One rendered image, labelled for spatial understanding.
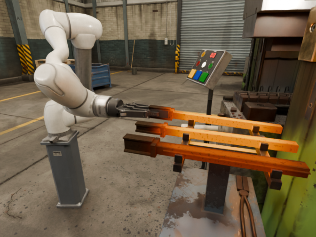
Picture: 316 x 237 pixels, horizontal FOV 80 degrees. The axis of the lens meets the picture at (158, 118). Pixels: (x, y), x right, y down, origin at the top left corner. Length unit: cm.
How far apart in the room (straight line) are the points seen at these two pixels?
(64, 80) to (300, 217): 93
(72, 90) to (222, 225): 64
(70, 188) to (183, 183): 111
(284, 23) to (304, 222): 79
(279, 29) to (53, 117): 137
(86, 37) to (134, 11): 884
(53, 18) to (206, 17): 814
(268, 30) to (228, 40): 791
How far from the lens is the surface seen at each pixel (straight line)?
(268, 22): 103
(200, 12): 911
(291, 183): 94
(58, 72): 67
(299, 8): 102
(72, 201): 181
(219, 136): 58
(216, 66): 147
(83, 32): 123
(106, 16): 1078
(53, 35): 113
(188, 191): 78
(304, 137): 85
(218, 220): 70
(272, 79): 135
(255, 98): 106
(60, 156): 157
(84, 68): 134
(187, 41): 910
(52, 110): 146
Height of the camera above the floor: 124
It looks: 21 degrees down
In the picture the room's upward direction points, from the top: straight up
